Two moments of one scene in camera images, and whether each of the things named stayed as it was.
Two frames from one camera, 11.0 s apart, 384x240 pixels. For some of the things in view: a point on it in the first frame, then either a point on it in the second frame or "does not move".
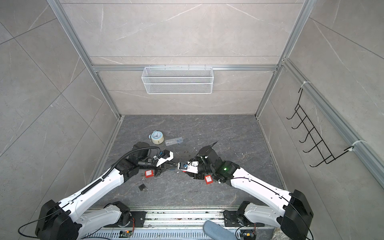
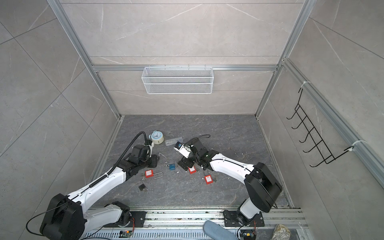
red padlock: x=208 y=179 does not move
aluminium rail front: x=182 y=217 does not move
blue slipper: x=215 y=231 does not move
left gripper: x=160 y=169 → x=155 y=160
